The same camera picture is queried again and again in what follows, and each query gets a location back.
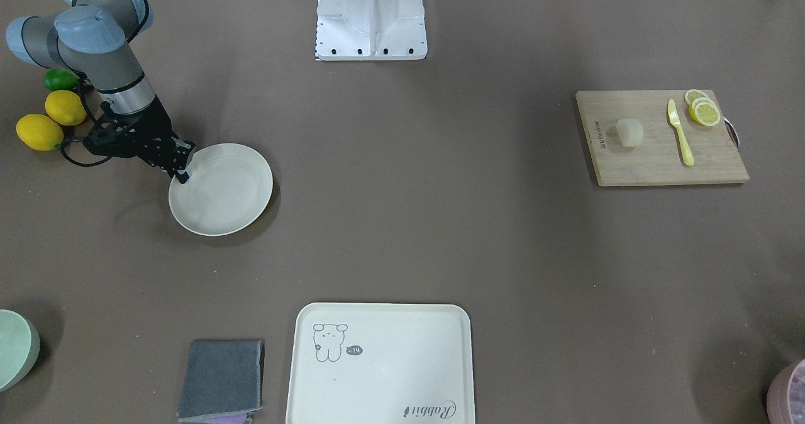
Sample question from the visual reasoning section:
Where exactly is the lemon slice back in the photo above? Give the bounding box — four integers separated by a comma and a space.
684, 89, 711, 106

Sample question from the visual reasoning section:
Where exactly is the cream round plate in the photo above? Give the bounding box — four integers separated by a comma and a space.
169, 143, 273, 236

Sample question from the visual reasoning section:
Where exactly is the lemon slice front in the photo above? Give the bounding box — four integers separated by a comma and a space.
688, 98, 723, 126

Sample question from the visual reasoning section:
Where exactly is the green lime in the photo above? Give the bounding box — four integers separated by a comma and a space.
42, 68, 81, 91

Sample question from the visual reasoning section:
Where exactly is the grey folded cloth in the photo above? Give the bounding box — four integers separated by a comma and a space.
177, 339, 264, 423

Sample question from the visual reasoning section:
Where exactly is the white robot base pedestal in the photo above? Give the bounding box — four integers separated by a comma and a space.
314, 0, 428, 61

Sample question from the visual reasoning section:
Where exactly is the yellow plastic knife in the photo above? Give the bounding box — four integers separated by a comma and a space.
667, 98, 695, 167

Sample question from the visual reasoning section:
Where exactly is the bamboo cutting board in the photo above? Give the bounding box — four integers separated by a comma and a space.
575, 91, 748, 187

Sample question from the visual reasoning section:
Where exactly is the yellow lemon near lime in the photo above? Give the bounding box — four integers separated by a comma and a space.
44, 91, 88, 126

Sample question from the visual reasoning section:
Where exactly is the cream rectangular tray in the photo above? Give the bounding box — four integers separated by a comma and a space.
286, 303, 475, 423

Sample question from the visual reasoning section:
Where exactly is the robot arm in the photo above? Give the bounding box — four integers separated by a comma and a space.
6, 0, 196, 183

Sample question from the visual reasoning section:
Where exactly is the yellow lemon outer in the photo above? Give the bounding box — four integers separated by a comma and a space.
16, 114, 64, 152

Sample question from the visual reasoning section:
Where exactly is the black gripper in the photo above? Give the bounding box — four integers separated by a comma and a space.
82, 97, 196, 184

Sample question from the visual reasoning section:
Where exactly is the pink bowl of ice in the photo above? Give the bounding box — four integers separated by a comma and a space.
767, 360, 804, 423

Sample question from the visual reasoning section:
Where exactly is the mint green bowl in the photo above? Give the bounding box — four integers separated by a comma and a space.
1, 310, 40, 391

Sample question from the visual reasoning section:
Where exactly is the lemon slice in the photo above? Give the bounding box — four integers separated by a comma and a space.
684, 89, 711, 106
688, 98, 723, 126

